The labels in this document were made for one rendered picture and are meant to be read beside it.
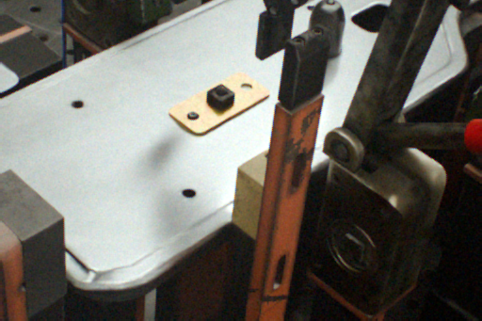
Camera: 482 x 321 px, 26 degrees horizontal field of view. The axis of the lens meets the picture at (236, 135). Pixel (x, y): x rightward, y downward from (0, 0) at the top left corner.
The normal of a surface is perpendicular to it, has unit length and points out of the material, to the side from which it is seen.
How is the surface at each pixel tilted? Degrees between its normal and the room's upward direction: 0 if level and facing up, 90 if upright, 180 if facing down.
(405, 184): 0
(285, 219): 90
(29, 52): 0
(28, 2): 0
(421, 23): 99
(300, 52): 64
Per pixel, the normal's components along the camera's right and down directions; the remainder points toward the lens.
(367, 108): -0.71, 0.41
